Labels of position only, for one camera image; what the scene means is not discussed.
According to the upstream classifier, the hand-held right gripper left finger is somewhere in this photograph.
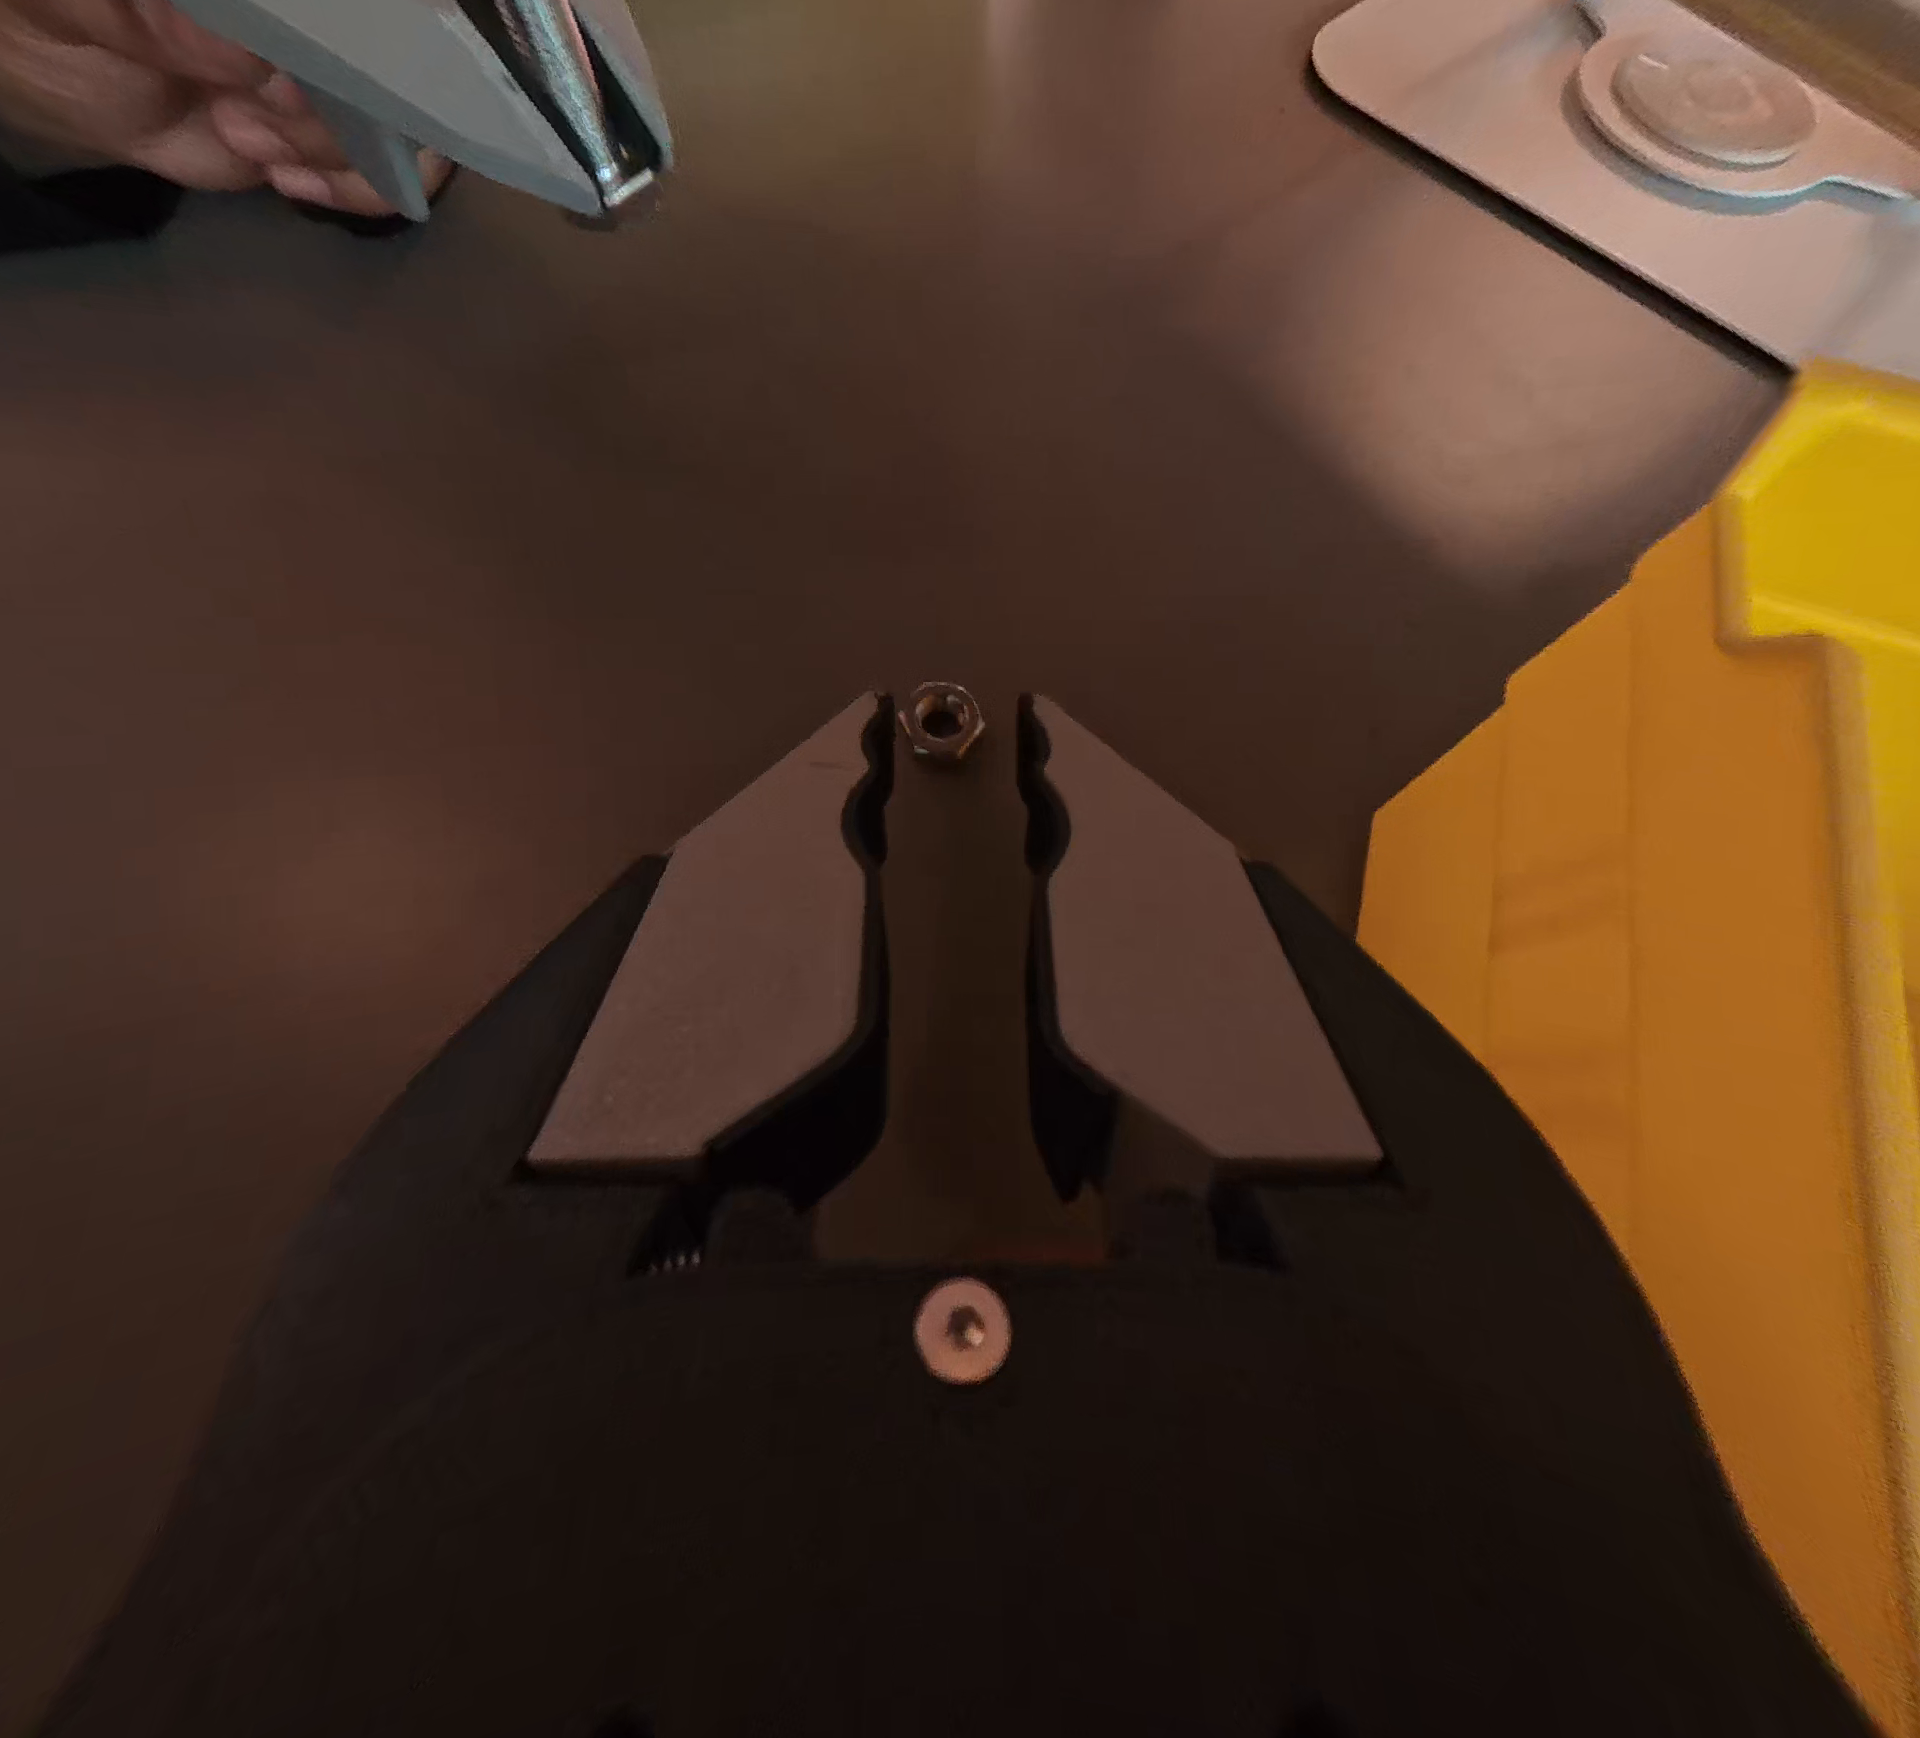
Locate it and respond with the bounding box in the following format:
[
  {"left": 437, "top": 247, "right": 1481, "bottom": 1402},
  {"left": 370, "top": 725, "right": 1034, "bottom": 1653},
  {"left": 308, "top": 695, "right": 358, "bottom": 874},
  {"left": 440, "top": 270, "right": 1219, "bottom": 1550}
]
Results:
[{"left": 524, "top": 690, "right": 900, "bottom": 1206}]

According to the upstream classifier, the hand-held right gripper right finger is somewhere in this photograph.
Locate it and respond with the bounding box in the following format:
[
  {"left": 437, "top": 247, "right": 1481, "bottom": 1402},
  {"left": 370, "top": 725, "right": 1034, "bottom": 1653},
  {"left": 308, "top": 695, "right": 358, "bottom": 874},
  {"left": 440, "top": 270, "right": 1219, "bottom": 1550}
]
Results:
[{"left": 1015, "top": 690, "right": 1390, "bottom": 1205}]

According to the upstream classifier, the steel bolt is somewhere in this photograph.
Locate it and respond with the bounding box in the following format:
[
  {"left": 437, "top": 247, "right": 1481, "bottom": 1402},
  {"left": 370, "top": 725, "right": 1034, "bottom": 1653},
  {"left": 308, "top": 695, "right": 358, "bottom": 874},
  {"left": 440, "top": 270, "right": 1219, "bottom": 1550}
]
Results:
[{"left": 455, "top": 0, "right": 661, "bottom": 216}]

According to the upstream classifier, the steel hex nut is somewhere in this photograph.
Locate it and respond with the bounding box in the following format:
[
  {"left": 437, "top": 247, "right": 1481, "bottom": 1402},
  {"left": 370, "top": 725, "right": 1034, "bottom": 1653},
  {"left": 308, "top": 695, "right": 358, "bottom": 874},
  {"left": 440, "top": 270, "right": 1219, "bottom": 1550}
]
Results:
[{"left": 897, "top": 679, "right": 990, "bottom": 767}]

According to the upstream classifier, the person's left hand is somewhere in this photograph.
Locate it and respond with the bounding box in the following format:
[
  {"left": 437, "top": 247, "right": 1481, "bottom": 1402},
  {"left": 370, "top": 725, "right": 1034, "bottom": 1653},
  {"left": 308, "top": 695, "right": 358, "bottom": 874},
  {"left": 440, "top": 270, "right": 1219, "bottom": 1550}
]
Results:
[{"left": 0, "top": 0, "right": 455, "bottom": 227}]

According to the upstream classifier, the yellow open bin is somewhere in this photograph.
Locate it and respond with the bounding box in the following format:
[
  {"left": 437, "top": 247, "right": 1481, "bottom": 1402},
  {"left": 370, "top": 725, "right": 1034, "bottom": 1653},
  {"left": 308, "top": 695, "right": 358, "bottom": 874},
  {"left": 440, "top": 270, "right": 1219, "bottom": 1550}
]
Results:
[{"left": 1360, "top": 363, "right": 1920, "bottom": 1738}]

